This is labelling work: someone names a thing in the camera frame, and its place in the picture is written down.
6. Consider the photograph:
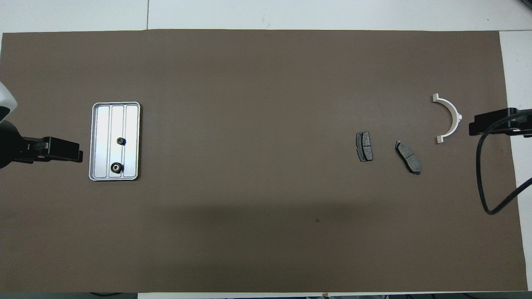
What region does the dark grey rectangular brake pad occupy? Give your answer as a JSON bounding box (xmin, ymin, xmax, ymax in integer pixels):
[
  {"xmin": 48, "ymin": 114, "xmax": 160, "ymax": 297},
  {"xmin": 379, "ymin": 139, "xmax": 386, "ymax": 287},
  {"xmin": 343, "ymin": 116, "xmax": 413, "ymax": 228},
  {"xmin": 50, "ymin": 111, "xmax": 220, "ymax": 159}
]
[{"xmin": 355, "ymin": 131, "xmax": 374, "ymax": 162}]

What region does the brown table mat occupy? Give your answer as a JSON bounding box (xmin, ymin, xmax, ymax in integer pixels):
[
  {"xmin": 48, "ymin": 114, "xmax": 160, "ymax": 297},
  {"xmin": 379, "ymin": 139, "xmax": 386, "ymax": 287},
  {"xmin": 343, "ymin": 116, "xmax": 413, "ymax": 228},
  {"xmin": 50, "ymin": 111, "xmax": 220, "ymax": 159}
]
[{"xmin": 0, "ymin": 29, "xmax": 528, "ymax": 294}]

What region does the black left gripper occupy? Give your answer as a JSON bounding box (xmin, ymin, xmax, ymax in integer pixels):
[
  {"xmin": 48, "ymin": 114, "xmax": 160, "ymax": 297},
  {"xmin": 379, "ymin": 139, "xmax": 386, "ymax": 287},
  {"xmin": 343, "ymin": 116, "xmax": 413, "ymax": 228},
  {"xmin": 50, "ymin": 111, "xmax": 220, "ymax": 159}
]
[{"xmin": 20, "ymin": 137, "xmax": 84, "ymax": 163}]

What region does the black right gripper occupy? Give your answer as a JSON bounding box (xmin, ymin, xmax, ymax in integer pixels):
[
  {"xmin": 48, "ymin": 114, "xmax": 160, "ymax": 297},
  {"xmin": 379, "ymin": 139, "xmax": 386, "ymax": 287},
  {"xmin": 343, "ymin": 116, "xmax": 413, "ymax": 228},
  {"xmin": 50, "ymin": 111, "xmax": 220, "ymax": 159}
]
[{"xmin": 469, "ymin": 108, "xmax": 532, "ymax": 138}]

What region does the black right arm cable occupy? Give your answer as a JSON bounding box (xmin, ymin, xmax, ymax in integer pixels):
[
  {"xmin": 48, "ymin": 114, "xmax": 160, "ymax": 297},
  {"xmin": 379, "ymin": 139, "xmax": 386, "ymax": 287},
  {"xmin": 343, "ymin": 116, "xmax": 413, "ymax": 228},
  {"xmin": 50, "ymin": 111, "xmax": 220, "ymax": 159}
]
[{"xmin": 477, "ymin": 109, "xmax": 532, "ymax": 215}]

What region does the white semicircular plastic bracket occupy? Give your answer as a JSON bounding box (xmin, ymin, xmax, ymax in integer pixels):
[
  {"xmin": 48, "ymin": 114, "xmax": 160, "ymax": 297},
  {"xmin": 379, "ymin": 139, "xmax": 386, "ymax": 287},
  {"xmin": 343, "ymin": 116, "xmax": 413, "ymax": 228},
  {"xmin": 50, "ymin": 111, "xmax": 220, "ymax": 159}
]
[{"xmin": 432, "ymin": 93, "xmax": 463, "ymax": 144}]

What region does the dark grey elongated brake pad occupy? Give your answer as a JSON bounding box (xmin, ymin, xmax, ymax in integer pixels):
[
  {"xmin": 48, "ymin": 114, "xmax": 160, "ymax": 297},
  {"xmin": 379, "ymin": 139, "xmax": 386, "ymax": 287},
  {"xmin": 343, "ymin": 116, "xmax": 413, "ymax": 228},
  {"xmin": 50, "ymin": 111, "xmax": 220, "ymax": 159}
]
[{"xmin": 394, "ymin": 140, "xmax": 422, "ymax": 175}]

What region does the silver metal tray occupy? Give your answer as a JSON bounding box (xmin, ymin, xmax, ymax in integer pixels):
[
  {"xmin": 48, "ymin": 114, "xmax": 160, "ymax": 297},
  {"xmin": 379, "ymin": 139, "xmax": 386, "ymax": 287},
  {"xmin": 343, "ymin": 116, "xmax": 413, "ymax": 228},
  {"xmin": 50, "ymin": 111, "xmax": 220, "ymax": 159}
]
[{"xmin": 89, "ymin": 102, "xmax": 141, "ymax": 181}]

